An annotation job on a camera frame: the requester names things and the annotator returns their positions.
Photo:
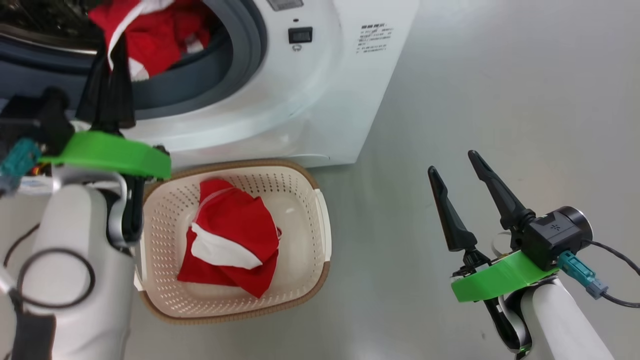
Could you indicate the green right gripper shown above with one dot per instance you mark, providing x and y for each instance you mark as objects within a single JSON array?
[{"x": 505, "y": 280}]

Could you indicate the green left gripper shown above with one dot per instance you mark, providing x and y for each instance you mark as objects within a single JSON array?
[{"x": 110, "y": 152}]

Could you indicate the red white-striped garment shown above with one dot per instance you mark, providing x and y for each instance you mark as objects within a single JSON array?
[{"x": 155, "y": 45}]

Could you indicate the red garment white patch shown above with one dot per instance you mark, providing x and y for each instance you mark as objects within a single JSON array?
[{"x": 240, "y": 225}]

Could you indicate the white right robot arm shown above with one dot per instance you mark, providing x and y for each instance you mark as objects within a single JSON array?
[{"x": 560, "y": 325}]

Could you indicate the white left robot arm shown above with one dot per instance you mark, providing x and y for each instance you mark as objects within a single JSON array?
[{"x": 70, "y": 220}]

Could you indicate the stainless steel washing machine drum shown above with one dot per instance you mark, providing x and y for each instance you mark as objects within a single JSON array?
[{"x": 45, "y": 25}]

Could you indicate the cream perforated basket brown rim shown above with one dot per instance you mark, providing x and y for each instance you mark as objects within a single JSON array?
[{"x": 165, "y": 240}]

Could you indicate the white front-load washing machine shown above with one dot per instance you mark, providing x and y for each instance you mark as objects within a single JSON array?
[{"x": 325, "y": 100}]

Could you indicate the black door lock slot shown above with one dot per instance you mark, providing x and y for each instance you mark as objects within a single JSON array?
[{"x": 300, "y": 35}]

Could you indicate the printed text notice label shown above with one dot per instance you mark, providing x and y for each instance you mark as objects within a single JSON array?
[{"x": 375, "y": 38}]

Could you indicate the grey warning sticker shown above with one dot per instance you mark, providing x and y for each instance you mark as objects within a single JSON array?
[{"x": 285, "y": 4}]

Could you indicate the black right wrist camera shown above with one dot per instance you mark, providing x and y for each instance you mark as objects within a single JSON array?
[{"x": 555, "y": 232}]

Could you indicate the teal left camera connector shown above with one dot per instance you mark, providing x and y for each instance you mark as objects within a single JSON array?
[{"x": 20, "y": 157}]

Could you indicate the teal camera connector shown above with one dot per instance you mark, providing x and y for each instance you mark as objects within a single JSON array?
[
  {"x": 20, "y": 157},
  {"x": 582, "y": 275}
]

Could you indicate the teal right camera connector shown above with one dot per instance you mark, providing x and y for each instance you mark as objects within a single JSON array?
[{"x": 582, "y": 275}]

